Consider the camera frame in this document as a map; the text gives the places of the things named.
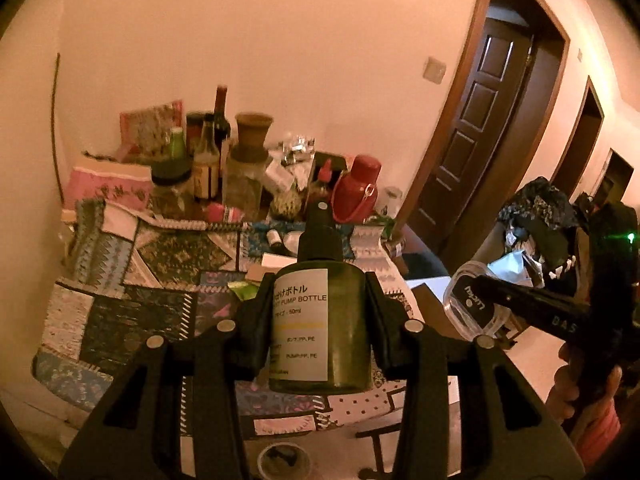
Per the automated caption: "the patchwork patterned tablecloth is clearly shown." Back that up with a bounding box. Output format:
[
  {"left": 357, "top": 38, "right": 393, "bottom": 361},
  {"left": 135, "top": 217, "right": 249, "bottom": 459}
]
[{"left": 32, "top": 200, "right": 422, "bottom": 438}]

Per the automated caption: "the clear plastic cup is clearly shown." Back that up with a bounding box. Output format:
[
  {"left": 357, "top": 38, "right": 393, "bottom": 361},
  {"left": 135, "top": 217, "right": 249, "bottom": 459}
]
[{"left": 442, "top": 260, "right": 511, "bottom": 341}]

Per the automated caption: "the wall light switch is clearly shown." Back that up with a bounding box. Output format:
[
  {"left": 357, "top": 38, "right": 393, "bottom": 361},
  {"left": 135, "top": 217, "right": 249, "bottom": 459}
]
[{"left": 423, "top": 56, "right": 447, "bottom": 84}]

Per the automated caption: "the pink patterned box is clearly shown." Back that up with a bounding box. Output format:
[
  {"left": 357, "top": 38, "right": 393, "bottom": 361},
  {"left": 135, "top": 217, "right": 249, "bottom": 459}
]
[{"left": 63, "top": 168, "right": 153, "bottom": 210}]

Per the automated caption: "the red thermos jug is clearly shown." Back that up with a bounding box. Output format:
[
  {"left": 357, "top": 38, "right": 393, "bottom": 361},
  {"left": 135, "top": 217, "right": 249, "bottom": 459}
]
[{"left": 331, "top": 155, "right": 382, "bottom": 224}]

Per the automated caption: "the thin stick against wall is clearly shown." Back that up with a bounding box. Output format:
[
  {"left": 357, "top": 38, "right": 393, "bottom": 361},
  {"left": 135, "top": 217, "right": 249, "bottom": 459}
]
[{"left": 49, "top": 52, "right": 64, "bottom": 206}]

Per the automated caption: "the person's right hand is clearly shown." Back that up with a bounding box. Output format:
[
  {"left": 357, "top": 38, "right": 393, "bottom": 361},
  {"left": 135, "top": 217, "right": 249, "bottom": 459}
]
[{"left": 544, "top": 341, "right": 624, "bottom": 466}]

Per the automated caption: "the glass jar black lid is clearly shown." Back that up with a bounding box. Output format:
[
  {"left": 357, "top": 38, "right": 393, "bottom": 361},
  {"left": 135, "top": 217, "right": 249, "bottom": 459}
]
[{"left": 150, "top": 157, "right": 194, "bottom": 220}]

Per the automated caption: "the clothes rack with garments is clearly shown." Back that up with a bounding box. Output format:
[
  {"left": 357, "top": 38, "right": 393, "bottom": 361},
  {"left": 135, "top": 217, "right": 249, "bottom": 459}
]
[{"left": 497, "top": 177, "right": 592, "bottom": 301}]

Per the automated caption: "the white plastic trash bin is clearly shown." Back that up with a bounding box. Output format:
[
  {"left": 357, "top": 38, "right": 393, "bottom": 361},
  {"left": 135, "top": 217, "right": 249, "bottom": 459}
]
[{"left": 257, "top": 442, "right": 312, "bottom": 480}]

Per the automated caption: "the green pump bottle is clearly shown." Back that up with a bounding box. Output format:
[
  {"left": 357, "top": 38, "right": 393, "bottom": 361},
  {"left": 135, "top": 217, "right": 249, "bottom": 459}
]
[{"left": 269, "top": 200, "right": 371, "bottom": 396}]

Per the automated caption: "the clear glass jar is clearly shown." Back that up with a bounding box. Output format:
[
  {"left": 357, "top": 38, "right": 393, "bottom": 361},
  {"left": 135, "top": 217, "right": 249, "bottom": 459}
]
[{"left": 375, "top": 186, "right": 402, "bottom": 219}]

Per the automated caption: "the dark wooden door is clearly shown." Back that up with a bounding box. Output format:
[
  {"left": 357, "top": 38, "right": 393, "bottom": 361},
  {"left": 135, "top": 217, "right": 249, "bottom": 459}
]
[{"left": 408, "top": 18, "right": 533, "bottom": 252}]

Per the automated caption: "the dark wine bottle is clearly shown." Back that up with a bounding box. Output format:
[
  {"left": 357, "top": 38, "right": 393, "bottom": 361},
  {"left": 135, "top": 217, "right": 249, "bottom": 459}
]
[{"left": 213, "top": 86, "right": 231, "bottom": 162}]

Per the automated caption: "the white plastic bag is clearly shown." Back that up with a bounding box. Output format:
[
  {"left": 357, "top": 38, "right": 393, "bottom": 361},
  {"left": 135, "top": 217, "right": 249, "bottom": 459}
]
[{"left": 488, "top": 250, "right": 544, "bottom": 288}]

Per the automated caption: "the brown ceramic vase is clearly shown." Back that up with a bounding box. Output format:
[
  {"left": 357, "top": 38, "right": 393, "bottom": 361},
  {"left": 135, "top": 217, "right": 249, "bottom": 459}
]
[{"left": 235, "top": 112, "right": 273, "bottom": 164}]

